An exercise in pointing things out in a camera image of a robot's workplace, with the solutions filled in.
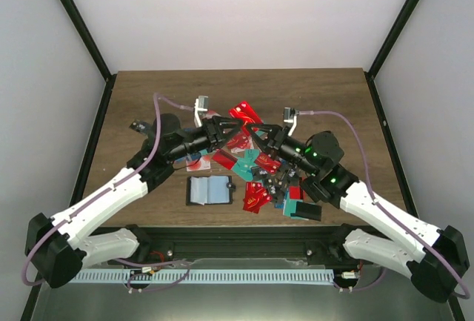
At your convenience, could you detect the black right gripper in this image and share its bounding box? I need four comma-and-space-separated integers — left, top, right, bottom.
246, 124, 321, 177

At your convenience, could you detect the black VIP card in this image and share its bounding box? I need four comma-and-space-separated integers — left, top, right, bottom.
129, 119, 151, 135

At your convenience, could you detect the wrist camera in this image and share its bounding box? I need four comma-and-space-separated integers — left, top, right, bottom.
283, 107, 298, 136
193, 96, 209, 128

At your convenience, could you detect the black box on cards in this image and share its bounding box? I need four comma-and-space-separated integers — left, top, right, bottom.
291, 202, 322, 221

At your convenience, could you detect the black frame post left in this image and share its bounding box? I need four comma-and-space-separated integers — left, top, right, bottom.
39, 0, 113, 81

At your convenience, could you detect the black frame post right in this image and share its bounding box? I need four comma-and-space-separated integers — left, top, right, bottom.
364, 0, 441, 77

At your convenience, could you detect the red vip card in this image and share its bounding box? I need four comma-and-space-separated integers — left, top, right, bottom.
243, 182, 272, 214
229, 101, 263, 136

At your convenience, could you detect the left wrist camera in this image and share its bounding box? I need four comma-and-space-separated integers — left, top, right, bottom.
193, 96, 209, 128

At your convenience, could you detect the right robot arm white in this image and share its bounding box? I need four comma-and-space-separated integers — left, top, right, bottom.
247, 123, 470, 303

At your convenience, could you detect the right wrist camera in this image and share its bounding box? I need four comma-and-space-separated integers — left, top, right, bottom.
283, 107, 298, 136

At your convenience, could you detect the black leather card holder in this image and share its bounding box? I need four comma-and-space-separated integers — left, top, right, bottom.
186, 176, 236, 206

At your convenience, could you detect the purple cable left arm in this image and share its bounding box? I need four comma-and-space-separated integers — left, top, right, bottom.
19, 93, 196, 292

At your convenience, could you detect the black frame post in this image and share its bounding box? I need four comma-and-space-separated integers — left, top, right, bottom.
39, 0, 113, 81
364, 0, 441, 77

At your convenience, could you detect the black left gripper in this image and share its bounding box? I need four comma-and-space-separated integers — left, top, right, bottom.
167, 116, 244, 162

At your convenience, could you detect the red VIP card bottom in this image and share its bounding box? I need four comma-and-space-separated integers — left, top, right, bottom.
243, 182, 272, 214

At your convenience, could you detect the black front rail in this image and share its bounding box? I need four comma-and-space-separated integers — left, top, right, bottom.
94, 226, 371, 266

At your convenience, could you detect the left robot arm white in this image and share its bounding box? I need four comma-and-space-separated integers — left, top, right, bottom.
25, 113, 243, 288

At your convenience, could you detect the white card red circle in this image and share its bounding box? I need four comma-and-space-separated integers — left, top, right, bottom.
186, 156, 211, 172

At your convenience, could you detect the light blue slotted cable duct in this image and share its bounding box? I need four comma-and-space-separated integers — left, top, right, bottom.
71, 269, 334, 285

